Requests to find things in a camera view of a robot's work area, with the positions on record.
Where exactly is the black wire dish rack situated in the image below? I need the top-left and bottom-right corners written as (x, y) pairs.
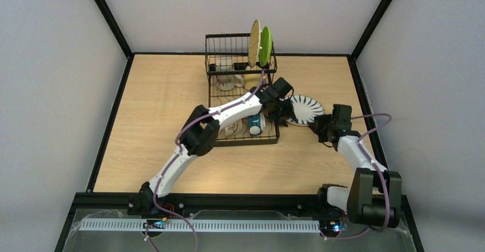
top-left (205, 33), bottom-right (280, 147)

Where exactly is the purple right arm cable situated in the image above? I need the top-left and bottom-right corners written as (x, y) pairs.
top-left (320, 114), bottom-right (393, 242)

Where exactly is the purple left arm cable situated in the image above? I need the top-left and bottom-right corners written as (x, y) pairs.
top-left (144, 69), bottom-right (266, 252)

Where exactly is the small white patterned bowl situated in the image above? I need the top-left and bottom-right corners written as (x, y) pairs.
top-left (224, 120), bottom-right (243, 138)

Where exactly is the green plate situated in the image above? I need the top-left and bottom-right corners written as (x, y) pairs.
top-left (259, 26), bottom-right (273, 67)

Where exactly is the cream ceramic mug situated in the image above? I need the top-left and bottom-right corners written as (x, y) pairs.
top-left (215, 57), bottom-right (245, 91)

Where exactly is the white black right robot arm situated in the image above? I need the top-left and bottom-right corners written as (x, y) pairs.
top-left (309, 104), bottom-right (402, 231)

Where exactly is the woven bamboo plate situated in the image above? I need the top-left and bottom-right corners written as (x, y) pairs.
top-left (248, 19), bottom-right (261, 69)

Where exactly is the white bowl dark rim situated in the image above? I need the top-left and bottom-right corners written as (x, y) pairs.
top-left (247, 113), bottom-right (266, 136)

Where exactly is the black aluminium frame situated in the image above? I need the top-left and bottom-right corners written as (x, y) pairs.
top-left (54, 0), bottom-right (425, 252)

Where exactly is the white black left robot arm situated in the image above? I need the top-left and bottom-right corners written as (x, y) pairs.
top-left (129, 77), bottom-right (294, 211)

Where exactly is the right controller board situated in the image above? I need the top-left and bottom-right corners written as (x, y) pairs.
top-left (319, 217), bottom-right (348, 232)

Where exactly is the blue striped white plate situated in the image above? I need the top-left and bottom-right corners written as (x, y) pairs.
top-left (287, 95), bottom-right (325, 126)

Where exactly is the left controller board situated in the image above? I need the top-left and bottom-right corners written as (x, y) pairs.
top-left (143, 219), bottom-right (168, 230)

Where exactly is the controller board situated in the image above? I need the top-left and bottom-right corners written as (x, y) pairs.
top-left (143, 219), bottom-right (168, 230)
top-left (319, 217), bottom-right (348, 232)

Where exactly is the white slotted cable duct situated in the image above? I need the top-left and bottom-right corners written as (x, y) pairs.
top-left (77, 218), bottom-right (320, 233)

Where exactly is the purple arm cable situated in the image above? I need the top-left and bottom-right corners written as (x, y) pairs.
top-left (144, 69), bottom-right (266, 252)
top-left (320, 114), bottom-right (393, 242)

